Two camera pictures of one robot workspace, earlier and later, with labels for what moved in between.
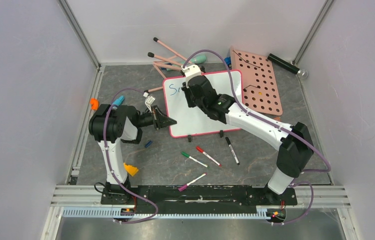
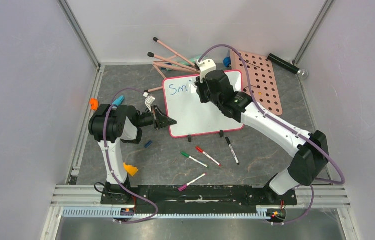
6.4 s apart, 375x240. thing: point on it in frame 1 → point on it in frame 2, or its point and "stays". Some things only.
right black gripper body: x=189 y=92 → x=202 y=88
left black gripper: x=159 y=120 stays
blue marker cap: x=148 y=144 stays
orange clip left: x=94 y=104 stays
